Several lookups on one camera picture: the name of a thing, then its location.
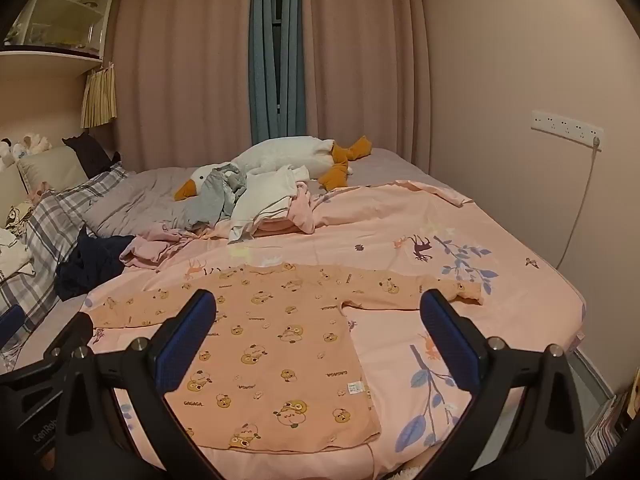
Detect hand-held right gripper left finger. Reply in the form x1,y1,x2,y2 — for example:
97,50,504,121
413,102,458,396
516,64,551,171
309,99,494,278
54,288,219,480

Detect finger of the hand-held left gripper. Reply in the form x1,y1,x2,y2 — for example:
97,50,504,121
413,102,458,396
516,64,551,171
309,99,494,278
0,305,25,350
42,311,96,361

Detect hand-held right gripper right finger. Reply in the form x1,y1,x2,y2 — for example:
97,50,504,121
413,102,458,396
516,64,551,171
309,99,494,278
419,288,587,480

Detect orange cartoon print shirt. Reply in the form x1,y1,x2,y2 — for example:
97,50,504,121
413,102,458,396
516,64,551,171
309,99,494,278
87,262,485,453

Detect white printed shirt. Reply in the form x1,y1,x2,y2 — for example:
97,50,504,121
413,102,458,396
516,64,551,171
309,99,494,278
0,230,36,286

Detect dark navy garment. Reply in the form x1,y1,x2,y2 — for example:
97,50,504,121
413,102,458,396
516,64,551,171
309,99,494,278
55,227,137,302

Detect pink garment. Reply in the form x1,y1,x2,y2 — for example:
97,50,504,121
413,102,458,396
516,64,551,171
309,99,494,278
255,182,331,235
119,220,211,271

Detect cartoon print pillow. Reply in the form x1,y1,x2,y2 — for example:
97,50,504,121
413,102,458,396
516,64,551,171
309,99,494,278
5,200,37,237

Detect pink animal print blanket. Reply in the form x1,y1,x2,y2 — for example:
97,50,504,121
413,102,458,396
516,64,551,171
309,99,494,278
82,177,588,468

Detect grey garment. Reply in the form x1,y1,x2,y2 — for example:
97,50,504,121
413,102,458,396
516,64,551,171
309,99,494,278
182,162,248,228

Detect beige headboard cushion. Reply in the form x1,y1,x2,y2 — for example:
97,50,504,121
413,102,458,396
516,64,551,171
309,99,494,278
17,146,88,192
0,164,27,221

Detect cream white garment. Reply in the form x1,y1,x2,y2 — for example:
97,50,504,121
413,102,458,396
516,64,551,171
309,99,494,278
229,165,311,243

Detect dark brown cloth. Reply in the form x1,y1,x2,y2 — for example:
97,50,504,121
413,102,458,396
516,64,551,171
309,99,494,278
62,132,121,178

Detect stack of books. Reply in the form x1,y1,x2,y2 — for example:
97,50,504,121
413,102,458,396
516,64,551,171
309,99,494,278
582,365,640,466

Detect beige plush toy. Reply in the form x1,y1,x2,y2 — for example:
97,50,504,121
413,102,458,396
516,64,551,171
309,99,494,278
14,132,53,157

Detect white goose plush toy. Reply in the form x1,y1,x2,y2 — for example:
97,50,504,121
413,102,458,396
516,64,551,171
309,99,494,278
174,136,373,202

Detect yellow striped hanging cloth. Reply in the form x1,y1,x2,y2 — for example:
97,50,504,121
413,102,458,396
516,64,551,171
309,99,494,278
80,62,118,129

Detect white power strip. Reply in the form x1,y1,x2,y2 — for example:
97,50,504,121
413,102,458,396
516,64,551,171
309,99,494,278
531,110,604,152

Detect pink curtain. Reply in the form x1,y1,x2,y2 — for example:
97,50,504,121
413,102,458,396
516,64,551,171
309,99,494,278
110,0,256,171
300,0,432,173

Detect blue curtain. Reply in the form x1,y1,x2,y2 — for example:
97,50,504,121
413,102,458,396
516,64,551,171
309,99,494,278
248,0,308,143

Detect white power cable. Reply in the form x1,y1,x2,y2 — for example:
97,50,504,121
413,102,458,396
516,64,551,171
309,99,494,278
554,135,602,270

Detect white wall shelf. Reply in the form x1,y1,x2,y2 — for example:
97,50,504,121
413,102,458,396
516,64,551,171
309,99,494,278
0,0,121,76

